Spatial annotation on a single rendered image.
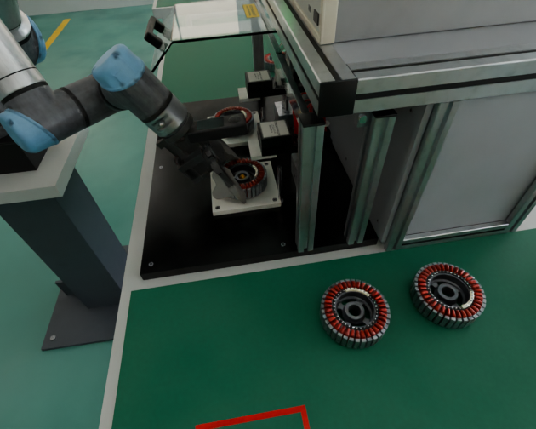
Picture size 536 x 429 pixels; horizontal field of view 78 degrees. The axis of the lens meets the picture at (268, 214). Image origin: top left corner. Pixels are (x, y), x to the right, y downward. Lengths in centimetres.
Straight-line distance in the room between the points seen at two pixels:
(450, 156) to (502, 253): 27
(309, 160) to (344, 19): 19
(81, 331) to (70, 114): 111
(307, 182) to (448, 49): 25
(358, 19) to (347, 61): 7
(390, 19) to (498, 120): 21
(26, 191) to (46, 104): 42
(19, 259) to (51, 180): 106
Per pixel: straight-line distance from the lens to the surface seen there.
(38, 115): 66
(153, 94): 62
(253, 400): 56
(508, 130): 63
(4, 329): 183
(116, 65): 61
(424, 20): 57
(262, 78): 89
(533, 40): 61
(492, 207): 76
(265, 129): 69
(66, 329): 166
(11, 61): 68
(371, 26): 54
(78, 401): 152
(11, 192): 107
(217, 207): 73
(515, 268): 78
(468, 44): 56
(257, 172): 74
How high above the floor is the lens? 130
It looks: 47 degrees down
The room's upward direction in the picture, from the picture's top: 4 degrees counter-clockwise
